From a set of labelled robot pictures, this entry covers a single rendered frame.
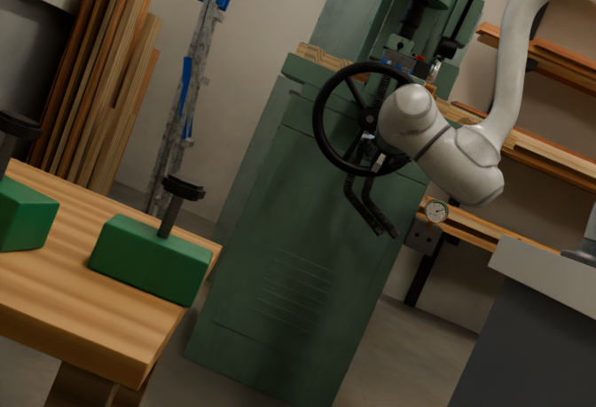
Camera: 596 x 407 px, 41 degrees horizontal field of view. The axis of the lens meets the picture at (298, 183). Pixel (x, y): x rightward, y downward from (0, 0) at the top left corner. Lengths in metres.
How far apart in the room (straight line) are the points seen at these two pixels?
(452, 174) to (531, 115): 3.23
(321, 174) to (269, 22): 2.55
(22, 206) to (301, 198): 1.51
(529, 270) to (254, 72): 3.04
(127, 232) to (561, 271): 1.20
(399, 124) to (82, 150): 2.03
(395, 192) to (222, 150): 2.55
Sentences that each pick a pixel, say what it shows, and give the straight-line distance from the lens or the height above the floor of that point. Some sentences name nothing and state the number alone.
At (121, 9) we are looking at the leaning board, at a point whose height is 0.87.
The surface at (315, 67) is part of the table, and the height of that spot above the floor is 0.89.
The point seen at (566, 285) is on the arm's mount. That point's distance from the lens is 1.82.
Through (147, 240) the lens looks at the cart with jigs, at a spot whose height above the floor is 0.58.
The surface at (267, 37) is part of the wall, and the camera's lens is 4.66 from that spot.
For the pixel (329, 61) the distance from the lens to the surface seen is 2.38.
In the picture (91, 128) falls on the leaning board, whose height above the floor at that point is 0.38.
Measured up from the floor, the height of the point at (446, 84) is 1.02.
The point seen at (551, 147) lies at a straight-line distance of 4.35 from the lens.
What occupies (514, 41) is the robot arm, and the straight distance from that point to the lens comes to 1.70.
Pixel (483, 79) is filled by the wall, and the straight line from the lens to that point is 4.74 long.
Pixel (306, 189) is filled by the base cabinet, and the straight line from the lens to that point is 2.20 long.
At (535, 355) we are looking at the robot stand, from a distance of 1.87.
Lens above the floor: 0.74
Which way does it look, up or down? 4 degrees down
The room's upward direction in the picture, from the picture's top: 23 degrees clockwise
